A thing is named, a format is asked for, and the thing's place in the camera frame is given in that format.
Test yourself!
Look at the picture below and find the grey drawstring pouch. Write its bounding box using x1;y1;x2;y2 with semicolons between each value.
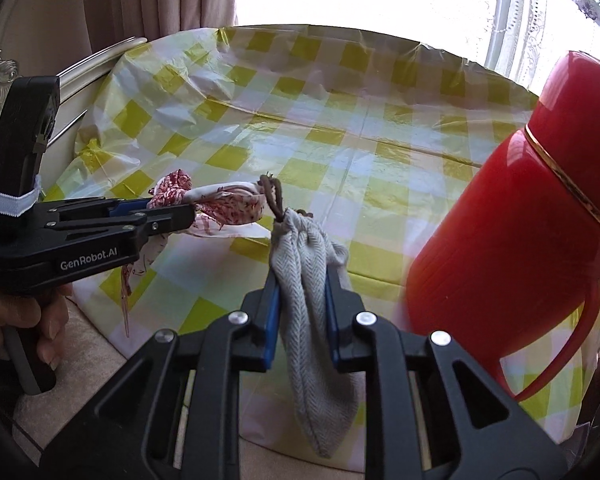
259;174;362;458

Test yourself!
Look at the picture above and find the red thermos jug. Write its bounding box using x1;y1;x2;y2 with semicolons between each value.
404;51;600;401

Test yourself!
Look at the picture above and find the left hand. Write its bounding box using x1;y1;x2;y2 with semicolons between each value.
0;284;73;370

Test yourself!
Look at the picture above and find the cream carved furniture frame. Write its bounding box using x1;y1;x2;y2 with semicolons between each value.
0;0;146;184

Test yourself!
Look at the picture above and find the white floral sheer curtain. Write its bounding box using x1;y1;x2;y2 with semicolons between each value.
486;0;600;94

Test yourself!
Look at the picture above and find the green checkered plastic tablecloth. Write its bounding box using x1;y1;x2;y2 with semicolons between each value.
42;24;600;470

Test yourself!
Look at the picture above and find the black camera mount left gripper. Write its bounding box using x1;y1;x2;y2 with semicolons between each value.
0;76;60;218

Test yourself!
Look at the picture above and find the red white print cloth pouch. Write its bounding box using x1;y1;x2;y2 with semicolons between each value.
120;169;270;337

